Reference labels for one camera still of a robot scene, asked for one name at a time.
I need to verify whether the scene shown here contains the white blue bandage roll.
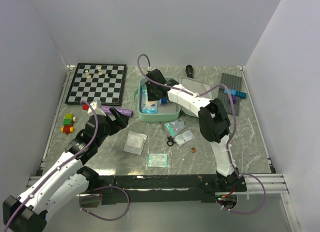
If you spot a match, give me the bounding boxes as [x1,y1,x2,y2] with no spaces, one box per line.
[160,98,170,105]

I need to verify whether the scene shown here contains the blue cotton swab pack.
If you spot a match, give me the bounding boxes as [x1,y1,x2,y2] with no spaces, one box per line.
[140,86,158,114]

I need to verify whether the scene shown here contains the white gauze packet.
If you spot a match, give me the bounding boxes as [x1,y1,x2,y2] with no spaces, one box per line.
[123,131,147,156]

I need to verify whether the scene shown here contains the mint green medicine case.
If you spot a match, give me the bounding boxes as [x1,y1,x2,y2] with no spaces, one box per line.
[134,77,211,123]

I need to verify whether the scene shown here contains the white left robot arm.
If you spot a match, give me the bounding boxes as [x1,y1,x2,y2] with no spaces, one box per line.
[2,100,129,232]

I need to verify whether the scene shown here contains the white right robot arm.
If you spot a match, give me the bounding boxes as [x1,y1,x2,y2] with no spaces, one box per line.
[144,69,247,193]

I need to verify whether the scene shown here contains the purple glitter microphone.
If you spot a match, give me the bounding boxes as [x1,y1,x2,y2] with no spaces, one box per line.
[101,105,133,117]

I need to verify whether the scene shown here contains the clear alcohol pad packets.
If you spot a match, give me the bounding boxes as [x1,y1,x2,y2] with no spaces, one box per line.
[171,118,186,133]

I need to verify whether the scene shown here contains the black flashlight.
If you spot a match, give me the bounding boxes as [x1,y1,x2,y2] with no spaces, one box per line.
[185,64,194,79]

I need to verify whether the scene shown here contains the red yellow toy car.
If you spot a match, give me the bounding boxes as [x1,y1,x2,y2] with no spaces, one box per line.
[60,116,78,135]

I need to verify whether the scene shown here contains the green lego block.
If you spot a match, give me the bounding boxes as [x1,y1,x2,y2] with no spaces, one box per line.
[63,113,74,126]

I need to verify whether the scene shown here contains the black white chessboard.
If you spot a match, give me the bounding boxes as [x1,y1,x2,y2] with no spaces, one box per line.
[65,63,127,106]

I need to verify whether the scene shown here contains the cream chess piece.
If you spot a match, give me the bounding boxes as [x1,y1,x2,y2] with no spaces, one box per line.
[97,66,103,75]

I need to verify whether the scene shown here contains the cream chess pawn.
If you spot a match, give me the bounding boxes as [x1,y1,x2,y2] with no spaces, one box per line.
[85,70,91,79]

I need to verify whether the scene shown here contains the small black scissors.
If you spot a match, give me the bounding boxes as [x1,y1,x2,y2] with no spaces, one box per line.
[162,124,176,147]

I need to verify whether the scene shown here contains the teal plaster packet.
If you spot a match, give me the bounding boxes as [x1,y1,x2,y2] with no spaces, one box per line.
[148,153,168,168]

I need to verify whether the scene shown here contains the purple lego brick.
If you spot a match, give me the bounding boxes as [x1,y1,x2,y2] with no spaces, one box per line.
[231,94,238,105]

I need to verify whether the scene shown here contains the grey lego baseplate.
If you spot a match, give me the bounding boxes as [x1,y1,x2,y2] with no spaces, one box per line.
[217,73,243,116]

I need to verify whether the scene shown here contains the blue lego bricks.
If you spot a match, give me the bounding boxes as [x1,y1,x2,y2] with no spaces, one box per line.
[228,88,247,99]

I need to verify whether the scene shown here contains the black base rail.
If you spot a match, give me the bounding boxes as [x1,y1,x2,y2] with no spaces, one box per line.
[83,174,247,205]

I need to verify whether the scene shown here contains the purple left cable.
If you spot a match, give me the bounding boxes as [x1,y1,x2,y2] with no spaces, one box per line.
[2,100,131,232]

